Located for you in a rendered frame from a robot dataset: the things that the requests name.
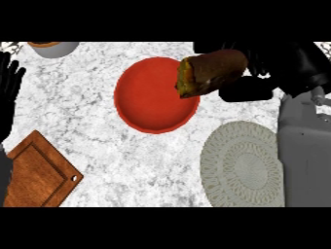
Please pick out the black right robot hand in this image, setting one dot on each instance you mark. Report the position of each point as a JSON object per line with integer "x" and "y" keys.
{"x": 297, "y": 68}

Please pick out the brown sweet potato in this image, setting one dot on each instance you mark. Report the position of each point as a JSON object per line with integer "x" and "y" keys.
{"x": 211, "y": 73}

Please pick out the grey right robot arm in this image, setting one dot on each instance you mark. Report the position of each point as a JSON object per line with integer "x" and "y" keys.
{"x": 312, "y": 155}

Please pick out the red bowl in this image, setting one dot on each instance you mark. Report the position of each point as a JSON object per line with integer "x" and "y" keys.
{"x": 149, "y": 95}

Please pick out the round woven beige placemat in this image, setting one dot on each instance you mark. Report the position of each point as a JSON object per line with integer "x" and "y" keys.
{"x": 242, "y": 165}

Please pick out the grey pot with orange rim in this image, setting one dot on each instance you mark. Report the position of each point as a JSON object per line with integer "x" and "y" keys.
{"x": 53, "y": 48}

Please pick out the brown wooden cutting board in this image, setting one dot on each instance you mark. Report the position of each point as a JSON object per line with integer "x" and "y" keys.
{"x": 41, "y": 175}

